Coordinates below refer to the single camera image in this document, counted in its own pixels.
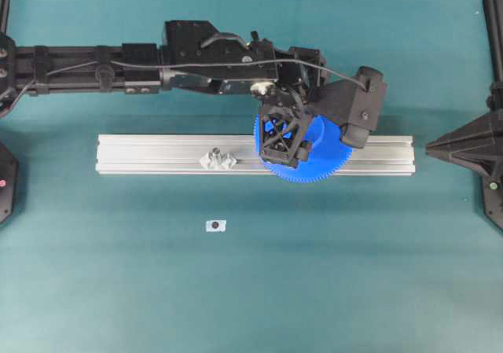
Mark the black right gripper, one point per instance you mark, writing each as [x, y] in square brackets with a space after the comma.
[476, 146]

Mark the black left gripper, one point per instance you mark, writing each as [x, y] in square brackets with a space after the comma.
[285, 103]

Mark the large blue plastic gear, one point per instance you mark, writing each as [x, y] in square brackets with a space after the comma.
[327, 153]

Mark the black right robot arm base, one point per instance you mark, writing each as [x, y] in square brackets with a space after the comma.
[493, 15]

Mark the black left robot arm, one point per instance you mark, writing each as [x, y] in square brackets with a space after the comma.
[194, 56]

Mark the steel shaft near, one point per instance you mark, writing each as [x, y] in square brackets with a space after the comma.
[215, 160]

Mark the white marker with black dot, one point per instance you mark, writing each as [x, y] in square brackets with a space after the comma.
[215, 226]

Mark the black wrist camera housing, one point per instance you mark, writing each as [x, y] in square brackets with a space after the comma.
[354, 109]

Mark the silver aluminium extrusion rail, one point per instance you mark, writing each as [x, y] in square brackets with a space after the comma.
[171, 154]

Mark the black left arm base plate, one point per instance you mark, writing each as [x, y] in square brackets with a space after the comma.
[9, 175]

